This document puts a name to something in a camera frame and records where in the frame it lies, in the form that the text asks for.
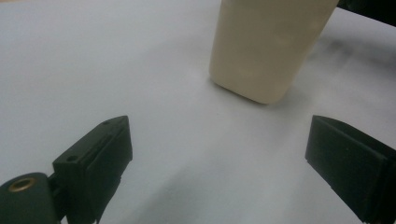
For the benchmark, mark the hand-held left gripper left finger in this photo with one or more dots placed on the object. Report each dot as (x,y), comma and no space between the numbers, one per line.
(96,168)

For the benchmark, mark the beige square cup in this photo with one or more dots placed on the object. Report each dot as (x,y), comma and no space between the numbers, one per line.
(264,49)

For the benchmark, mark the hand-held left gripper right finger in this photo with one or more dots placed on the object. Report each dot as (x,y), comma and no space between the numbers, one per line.
(351,165)

